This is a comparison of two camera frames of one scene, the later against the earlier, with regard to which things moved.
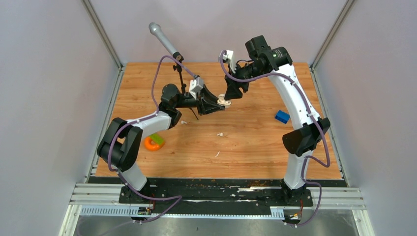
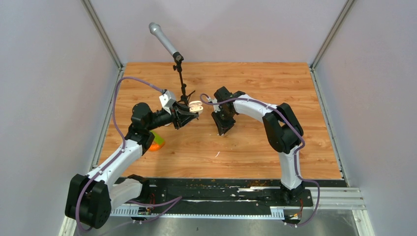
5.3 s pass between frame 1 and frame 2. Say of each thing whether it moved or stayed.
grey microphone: stayed
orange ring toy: stayed
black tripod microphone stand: stayed
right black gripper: moved
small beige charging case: moved
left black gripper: moved
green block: stayed
